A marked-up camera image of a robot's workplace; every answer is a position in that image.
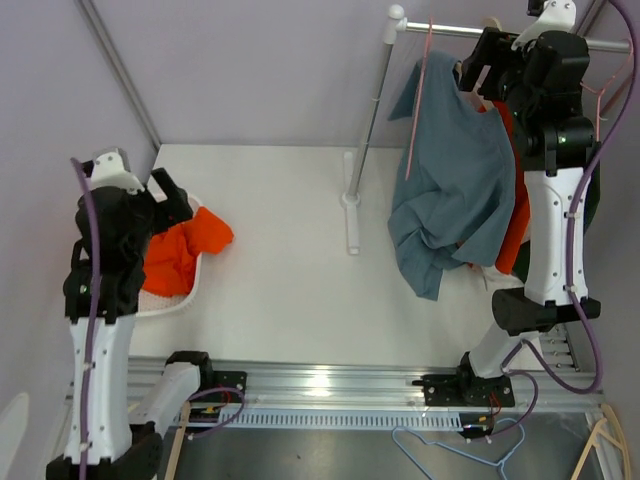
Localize orange t shirt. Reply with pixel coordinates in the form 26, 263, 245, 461
478, 100, 530, 274
142, 207, 234, 297

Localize pink wire hanger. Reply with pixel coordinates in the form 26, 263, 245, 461
405, 15, 434, 181

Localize blue grey t shirt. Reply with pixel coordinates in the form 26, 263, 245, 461
387, 50, 515, 301

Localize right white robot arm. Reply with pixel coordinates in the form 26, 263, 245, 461
451, 27, 601, 406

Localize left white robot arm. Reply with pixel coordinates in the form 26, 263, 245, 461
45, 168, 216, 479

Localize green and pink shirt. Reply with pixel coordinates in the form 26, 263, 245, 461
512, 165, 601, 282

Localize wooden hanger bottom right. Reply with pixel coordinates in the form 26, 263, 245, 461
570, 403, 633, 480

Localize white plastic laundry basket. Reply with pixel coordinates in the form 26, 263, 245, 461
134, 187, 206, 320

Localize metal clothes rack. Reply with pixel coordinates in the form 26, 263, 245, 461
341, 1, 604, 255

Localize wooden hangers bottom left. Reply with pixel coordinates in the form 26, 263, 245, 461
164, 401, 191, 480

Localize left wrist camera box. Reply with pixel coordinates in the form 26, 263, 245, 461
89, 148, 145, 195

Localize wooden hanger on rail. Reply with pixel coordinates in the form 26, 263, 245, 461
482, 16, 503, 31

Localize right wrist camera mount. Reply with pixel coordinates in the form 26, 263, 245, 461
511, 0, 577, 51

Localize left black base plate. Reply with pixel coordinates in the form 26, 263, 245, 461
190, 370, 248, 404

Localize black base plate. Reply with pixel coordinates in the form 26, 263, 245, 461
411, 373, 515, 408
190, 370, 248, 404

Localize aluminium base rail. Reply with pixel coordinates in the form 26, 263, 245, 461
64, 319, 606, 431

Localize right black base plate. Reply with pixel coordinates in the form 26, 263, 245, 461
411, 373, 515, 408

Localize blue wire hanger on floor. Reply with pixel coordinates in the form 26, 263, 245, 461
390, 418, 527, 479

